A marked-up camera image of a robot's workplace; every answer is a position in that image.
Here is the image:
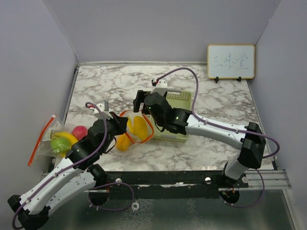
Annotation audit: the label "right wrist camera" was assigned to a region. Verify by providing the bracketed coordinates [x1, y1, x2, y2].
[151, 79, 168, 97]

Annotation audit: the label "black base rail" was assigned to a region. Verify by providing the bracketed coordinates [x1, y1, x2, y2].
[96, 170, 248, 199]

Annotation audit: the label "small whiteboard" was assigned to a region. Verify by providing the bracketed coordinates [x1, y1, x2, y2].
[207, 44, 255, 80]

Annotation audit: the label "orange bell pepper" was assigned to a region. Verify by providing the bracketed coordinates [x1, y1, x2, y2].
[116, 134, 132, 151]

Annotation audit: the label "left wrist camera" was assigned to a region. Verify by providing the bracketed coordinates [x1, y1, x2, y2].
[92, 101, 112, 120]

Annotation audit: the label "red apple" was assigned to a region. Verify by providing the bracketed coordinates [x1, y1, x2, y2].
[71, 126, 88, 140]

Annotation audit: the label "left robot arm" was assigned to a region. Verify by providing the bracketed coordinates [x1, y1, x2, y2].
[8, 113, 128, 230]

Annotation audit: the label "yellow mango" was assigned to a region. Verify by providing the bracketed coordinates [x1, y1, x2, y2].
[133, 116, 148, 141]

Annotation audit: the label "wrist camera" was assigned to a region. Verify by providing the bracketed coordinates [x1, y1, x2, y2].
[92, 101, 112, 120]
[151, 79, 168, 97]

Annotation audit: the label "clear zip bag red zipper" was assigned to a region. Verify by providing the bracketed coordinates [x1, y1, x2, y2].
[27, 114, 76, 166]

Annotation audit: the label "small yellow bananas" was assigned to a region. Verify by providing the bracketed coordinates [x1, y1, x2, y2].
[127, 117, 133, 134]

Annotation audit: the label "green plastic basket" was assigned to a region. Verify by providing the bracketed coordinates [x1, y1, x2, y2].
[150, 90, 192, 143]

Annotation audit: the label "yellow banana bunch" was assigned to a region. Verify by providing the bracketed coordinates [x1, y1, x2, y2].
[53, 132, 78, 145]

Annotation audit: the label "green lime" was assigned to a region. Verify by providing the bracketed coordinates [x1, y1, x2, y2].
[50, 137, 71, 153]

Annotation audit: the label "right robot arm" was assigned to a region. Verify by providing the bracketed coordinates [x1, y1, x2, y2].
[133, 90, 266, 187]

